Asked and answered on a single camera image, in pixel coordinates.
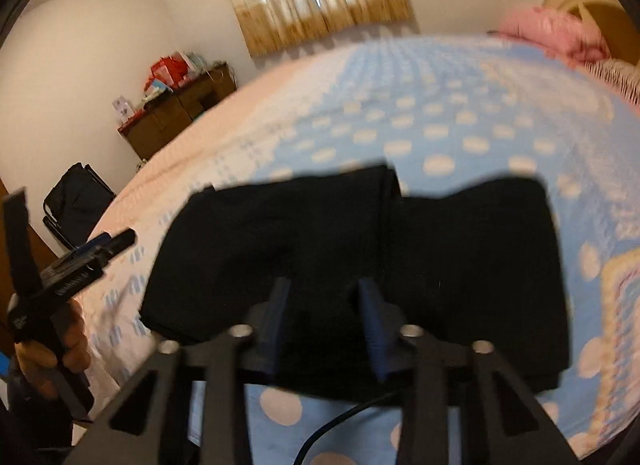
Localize pink pillow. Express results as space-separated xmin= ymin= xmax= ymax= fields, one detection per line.
xmin=497 ymin=6 xmax=611 ymax=63

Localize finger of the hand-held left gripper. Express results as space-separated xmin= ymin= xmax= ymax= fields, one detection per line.
xmin=75 ymin=228 xmax=137 ymax=267
xmin=2 ymin=189 xmax=45 ymax=298

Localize person's left hand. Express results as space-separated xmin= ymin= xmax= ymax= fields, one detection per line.
xmin=12 ymin=297 xmax=93 ymax=400

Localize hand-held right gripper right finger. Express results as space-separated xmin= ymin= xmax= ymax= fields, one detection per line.
xmin=357 ymin=279 xmax=581 ymax=465

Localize cream wooden headboard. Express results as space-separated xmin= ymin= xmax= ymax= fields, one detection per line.
xmin=542 ymin=0 xmax=640 ymax=66

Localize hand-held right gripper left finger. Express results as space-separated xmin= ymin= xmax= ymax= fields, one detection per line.
xmin=65 ymin=277 xmax=293 ymax=465

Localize brown wooden desk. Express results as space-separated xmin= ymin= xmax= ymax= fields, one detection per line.
xmin=117 ymin=62 xmax=238 ymax=160

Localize black pants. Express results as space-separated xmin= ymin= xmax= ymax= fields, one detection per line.
xmin=137 ymin=165 xmax=573 ymax=396

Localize bed with polka-dot sheet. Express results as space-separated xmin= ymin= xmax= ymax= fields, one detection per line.
xmin=70 ymin=35 xmax=640 ymax=465

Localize red gift bag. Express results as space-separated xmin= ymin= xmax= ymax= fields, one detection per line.
xmin=150 ymin=57 xmax=188 ymax=88

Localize striped pillow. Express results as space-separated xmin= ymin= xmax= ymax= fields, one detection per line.
xmin=592 ymin=57 xmax=640 ymax=106

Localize black folding chair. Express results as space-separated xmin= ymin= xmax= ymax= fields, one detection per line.
xmin=42 ymin=162 xmax=118 ymax=253

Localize dark blue cable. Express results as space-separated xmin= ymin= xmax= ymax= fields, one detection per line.
xmin=292 ymin=390 xmax=401 ymax=465

